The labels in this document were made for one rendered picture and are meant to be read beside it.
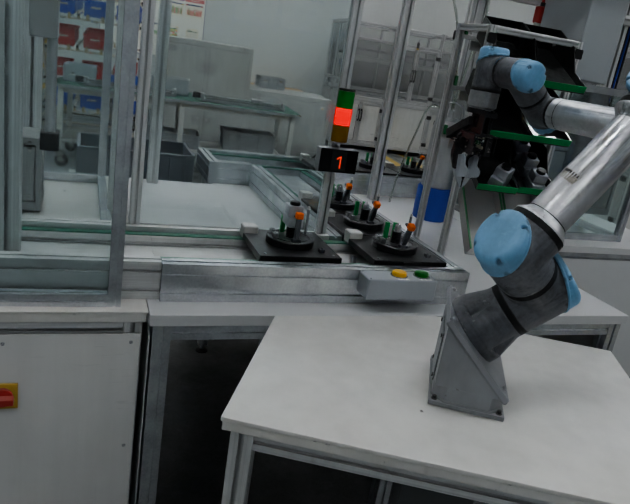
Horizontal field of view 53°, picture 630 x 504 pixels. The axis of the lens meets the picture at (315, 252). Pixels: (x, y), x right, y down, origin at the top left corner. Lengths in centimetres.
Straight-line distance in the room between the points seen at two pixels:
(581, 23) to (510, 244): 196
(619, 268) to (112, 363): 241
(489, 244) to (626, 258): 214
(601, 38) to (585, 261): 98
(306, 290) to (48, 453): 76
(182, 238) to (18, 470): 72
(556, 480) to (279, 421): 50
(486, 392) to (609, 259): 197
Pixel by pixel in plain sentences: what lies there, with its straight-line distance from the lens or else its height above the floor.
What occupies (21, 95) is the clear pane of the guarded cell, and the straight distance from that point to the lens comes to 146.
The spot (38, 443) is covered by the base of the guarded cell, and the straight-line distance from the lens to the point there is 173.
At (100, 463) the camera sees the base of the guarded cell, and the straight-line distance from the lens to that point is 178.
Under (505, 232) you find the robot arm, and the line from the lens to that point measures 121.
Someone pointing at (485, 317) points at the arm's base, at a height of 106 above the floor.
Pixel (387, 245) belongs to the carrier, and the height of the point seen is 99.
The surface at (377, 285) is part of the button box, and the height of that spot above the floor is 94.
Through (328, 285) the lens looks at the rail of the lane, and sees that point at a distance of 171.
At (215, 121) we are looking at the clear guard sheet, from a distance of 185.
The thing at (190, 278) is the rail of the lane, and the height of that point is 92.
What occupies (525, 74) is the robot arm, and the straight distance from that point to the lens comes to 160.
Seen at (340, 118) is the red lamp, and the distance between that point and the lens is 190.
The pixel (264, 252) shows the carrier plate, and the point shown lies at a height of 97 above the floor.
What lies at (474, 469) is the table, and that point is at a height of 86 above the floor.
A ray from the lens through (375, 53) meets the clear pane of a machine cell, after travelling 1088.
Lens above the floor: 151
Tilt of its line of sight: 18 degrees down
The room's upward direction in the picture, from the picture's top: 9 degrees clockwise
